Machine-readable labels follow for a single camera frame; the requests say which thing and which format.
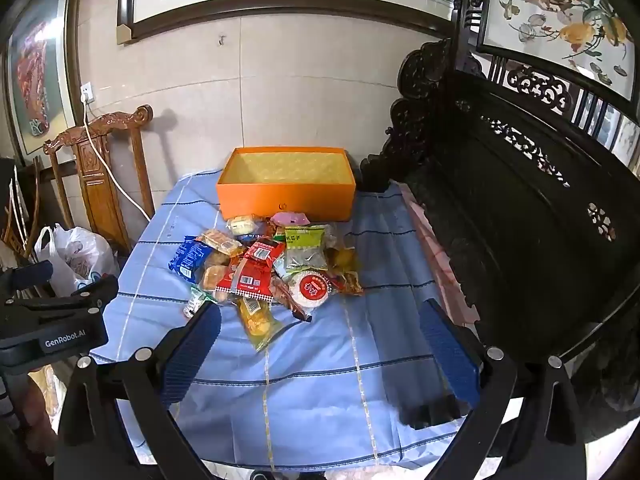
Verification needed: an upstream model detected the orange noodle snack packet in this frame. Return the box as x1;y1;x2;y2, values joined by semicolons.
324;247;364;296

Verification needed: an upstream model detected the pink patterned mat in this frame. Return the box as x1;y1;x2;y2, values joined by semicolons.
399;183;480;328

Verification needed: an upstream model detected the blue cookie packet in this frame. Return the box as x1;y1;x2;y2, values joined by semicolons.
168;236;213;284

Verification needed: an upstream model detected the orange cardboard box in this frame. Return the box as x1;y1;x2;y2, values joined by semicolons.
216;146;356;222

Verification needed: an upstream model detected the blue checked tablecloth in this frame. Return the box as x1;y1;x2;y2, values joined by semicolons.
89;168;482;474

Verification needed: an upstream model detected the pink snack packet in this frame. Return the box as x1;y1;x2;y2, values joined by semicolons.
270;211;310;228

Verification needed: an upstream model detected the round white bun packet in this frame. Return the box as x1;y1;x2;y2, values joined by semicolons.
226;214;265;236

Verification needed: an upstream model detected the white power cable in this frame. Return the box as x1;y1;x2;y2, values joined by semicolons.
80;98;152;224

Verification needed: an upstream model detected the round red white snack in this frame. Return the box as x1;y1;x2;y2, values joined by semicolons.
288;271;330;310

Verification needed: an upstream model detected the left framed red painting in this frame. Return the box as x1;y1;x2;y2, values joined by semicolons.
1;0;78;165

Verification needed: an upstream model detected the white wall socket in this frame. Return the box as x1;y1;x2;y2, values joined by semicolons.
80;82;94;105

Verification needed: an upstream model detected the green seed snack packet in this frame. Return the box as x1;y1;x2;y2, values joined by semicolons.
285;226;328;272

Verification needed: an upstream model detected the floral painted screen panel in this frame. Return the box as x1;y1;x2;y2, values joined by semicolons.
484;0;634;100

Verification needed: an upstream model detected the yellow clear snack packet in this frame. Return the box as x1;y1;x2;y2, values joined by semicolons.
235;297;284;351

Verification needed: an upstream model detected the carved brown wooden chair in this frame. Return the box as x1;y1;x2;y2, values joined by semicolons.
43;104;155;255

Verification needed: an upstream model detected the cracker biscuit packet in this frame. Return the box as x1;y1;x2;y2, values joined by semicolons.
196;229;245;258

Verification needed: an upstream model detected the red snack packet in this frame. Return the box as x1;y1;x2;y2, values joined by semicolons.
215;238;285;302

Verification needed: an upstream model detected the white plastic bag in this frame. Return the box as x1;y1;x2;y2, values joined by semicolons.
34;224;119;297

